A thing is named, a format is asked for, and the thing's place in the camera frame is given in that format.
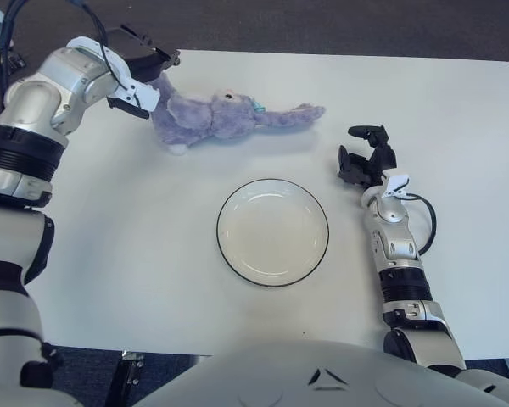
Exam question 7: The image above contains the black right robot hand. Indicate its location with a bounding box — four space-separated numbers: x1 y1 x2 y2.
336 124 398 187

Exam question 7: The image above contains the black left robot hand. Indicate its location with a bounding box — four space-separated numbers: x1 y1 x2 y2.
101 25 182 120

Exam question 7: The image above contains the purple plush rabbit doll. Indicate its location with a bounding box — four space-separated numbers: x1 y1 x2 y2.
150 71 327 157

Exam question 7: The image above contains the white plate with black rim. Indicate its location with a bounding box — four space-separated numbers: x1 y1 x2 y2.
215 177 332 289

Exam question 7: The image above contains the dark cardboard box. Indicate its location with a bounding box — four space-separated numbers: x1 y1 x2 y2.
0 40 26 75

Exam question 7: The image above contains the grey robot torso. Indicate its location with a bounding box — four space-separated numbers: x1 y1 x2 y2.
122 338 509 407

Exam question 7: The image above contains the metal table bracket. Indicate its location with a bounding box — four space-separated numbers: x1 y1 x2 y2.
109 349 145 407

